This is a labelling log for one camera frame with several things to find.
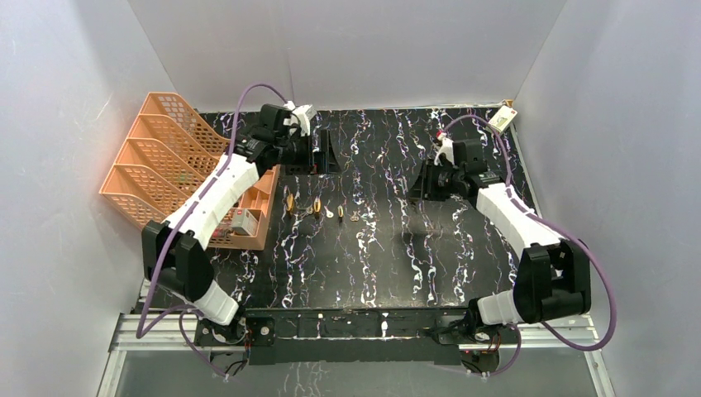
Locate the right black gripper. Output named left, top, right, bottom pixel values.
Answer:
left=403, top=158, right=463, bottom=202

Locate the medium brass padlock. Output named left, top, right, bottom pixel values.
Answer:
left=312, top=197, right=322, bottom=218

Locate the large brass padlock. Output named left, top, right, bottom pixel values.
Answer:
left=284, top=188, right=296, bottom=218

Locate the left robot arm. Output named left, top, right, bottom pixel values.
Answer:
left=141, top=103, right=341, bottom=344

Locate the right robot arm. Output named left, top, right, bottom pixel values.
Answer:
left=408, top=133, right=591, bottom=342

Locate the white staple box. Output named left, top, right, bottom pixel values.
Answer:
left=230, top=208, right=259, bottom=237

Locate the small white green box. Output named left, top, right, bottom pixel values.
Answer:
left=488, top=105, right=517, bottom=134

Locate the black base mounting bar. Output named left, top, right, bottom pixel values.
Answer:
left=194, top=307, right=517, bottom=366

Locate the orange plastic desk organizer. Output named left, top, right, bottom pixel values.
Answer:
left=99, top=93, right=280, bottom=251

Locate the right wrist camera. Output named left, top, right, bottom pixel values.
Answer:
left=433, top=131, right=455, bottom=165

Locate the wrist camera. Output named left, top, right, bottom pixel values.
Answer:
left=433, top=131, right=455, bottom=165
left=284, top=101, right=317, bottom=136

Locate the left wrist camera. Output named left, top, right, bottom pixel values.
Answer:
left=284, top=101, right=317, bottom=136

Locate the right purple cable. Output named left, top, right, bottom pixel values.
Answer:
left=441, top=113, right=618, bottom=378

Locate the purple cable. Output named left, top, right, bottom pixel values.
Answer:
left=441, top=113, right=618, bottom=378
left=136, top=83, right=291, bottom=379

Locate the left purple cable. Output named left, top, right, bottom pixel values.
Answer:
left=136, top=83, right=291, bottom=379

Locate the aluminium frame rail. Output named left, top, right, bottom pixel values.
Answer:
left=98, top=313, right=614, bottom=396

